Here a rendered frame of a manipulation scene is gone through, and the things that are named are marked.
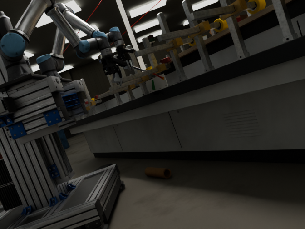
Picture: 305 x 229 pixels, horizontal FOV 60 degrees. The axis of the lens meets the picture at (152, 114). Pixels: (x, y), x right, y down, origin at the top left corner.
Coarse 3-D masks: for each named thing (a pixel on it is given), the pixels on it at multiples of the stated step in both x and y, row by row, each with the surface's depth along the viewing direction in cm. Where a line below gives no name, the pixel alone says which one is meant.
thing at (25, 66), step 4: (12, 64) 152; (16, 64) 152; (20, 64) 154; (24, 64) 156; (8, 68) 153; (12, 68) 152; (16, 68) 152; (20, 68) 153; (24, 68) 154; (28, 68) 157; (8, 72) 153; (12, 72) 151; (16, 72) 151; (20, 72) 152; (24, 72) 154; (28, 72) 155; (32, 72) 158; (8, 76) 154; (12, 76) 151; (16, 76) 151; (20, 76) 151; (8, 80) 153
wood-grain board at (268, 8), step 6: (288, 0) 123; (294, 0) 125; (270, 6) 131; (258, 12) 136; (264, 12) 134; (270, 12) 135; (246, 18) 143; (252, 18) 140; (258, 18) 141; (240, 24) 147; (246, 24) 147; (222, 30) 157; (228, 30) 154; (216, 36) 162; (222, 36) 163; (204, 42) 171; (210, 42) 170; (192, 48) 181; (180, 54) 192; (186, 54) 189
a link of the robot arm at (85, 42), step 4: (84, 40) 164; (88, 40) 165; (92, 40) 166; (96, 40) 167; (80, 44) 163; (84, 44) 163; (88, 44) 164; (92, 44) 165; (96, 44) 167; (80, 48) 166; (84, 48) 163; (88, 48) 164; (92, 48) 166; (96, 48) 168; (84, 52) 167; (88, 52) 170
